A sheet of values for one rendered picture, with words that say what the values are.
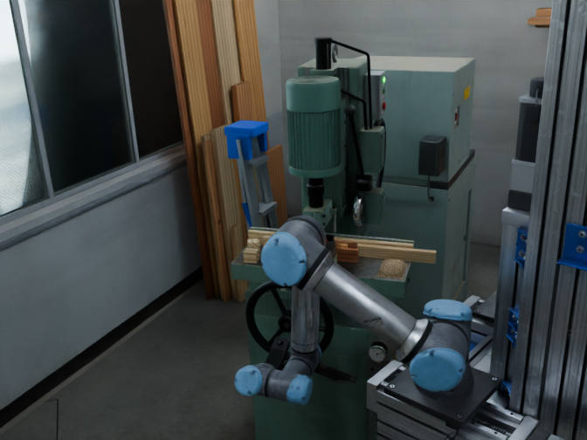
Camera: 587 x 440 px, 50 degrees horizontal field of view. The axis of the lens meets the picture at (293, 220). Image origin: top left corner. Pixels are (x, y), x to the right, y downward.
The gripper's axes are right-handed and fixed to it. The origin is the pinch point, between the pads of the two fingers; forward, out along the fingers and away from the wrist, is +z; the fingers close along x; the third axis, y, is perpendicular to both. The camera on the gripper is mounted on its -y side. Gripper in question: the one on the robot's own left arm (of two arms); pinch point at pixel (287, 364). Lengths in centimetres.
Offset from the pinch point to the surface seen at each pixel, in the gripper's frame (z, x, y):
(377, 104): 25, 10, -93
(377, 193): 29, 14, -62
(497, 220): 258, 55, -92
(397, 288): 11.9, 28.5, -28.9
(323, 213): 14, 0, -50
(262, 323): 21.0, -17.9, -9.4
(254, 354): 27.7, -21.2, 2.6
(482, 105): 221, 36, -160
